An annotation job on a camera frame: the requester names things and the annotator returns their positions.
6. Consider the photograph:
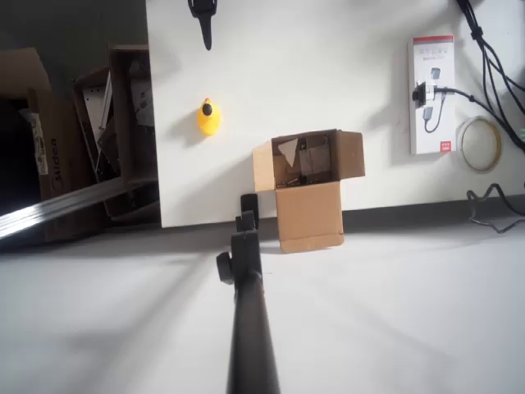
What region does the yellow rubber duck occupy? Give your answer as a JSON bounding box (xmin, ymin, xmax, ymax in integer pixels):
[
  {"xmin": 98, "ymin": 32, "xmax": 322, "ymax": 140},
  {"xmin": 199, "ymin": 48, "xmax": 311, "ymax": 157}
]
[{"xmin": 197, "ymin": 97, "xmax": 223, "ymax": 137}]

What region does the brown Midea cardboard box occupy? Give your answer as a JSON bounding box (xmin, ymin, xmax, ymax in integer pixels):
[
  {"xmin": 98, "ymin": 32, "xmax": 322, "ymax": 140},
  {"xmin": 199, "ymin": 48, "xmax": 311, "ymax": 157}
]
[{"xmin": 0, "ymin": 47, "xmax": 99, "ymax": 244}]

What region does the open cardboard box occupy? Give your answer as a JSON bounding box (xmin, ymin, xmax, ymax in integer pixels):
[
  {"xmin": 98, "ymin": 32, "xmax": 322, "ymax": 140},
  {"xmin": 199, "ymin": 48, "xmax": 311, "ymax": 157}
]
[{"xmin": 251, "ymin": 128, "xmax": 366, "ymax": 254}]

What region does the white product box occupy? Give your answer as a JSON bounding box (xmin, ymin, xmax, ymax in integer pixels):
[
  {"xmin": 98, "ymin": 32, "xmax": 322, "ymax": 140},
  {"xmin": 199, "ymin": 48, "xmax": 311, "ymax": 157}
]
[{"xmin": 407, "ymin": 34, "xmax": 457, "ymax": 156}]

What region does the small black webcam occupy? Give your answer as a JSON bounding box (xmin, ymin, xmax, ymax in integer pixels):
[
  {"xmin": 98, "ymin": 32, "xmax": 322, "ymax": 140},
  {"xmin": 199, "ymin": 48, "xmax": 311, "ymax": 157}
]
[{"xmin": 411, "ymin": 80, "xmax": 436, "ymax": 109}]

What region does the clear tape roll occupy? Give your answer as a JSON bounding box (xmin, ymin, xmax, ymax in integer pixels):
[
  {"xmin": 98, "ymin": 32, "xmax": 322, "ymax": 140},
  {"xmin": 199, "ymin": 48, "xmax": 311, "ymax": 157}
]
[{"xmin": 455, "ymin": 116, "xmax": 503, "ymax": 175}]

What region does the perforated metal bracket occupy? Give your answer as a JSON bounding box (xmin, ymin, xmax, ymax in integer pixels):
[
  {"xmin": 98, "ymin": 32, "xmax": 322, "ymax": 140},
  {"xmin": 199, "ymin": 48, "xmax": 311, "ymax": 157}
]
[{"xmin": 80, "ymin": 75, "xmax": 114, "ymax": 139}]

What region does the aluminium rail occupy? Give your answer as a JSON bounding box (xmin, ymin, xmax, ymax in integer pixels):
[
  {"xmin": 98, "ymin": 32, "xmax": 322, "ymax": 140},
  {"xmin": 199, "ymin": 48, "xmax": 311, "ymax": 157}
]
[{"xmin": 0, "ymin": 176, "xmax": 159, "ymax": 244}]

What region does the black webcam cable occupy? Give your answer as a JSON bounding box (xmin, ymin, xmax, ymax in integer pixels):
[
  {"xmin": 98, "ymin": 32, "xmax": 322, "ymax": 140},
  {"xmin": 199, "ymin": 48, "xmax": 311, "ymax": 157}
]
[{"xmin": 433, "ymin": 85, "xmax": 525, "ymax": 149}]

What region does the black camera stand pole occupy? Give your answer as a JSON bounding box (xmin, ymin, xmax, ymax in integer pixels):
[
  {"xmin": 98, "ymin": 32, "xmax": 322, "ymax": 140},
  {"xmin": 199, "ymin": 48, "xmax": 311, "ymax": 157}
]
[{"xmin": 216, "ymin": 192, "xmax": 282, "ymax": 394}]

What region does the kinked black cable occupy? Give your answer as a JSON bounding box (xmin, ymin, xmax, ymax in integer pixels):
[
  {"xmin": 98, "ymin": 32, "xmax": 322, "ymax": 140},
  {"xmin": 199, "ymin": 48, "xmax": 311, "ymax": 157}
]
[{"xmin": 466, "ymin": 183, "xmax": 525, "ymax": 234}]

